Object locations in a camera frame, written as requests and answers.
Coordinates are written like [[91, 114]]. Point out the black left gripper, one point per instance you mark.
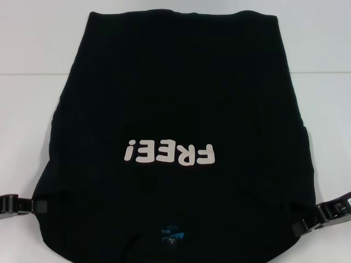
[[2, 206]]

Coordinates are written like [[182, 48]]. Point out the black shirt with FREE print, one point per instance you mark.
[[175, 96]]

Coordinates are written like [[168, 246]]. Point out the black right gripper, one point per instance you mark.
[[342, 208]]

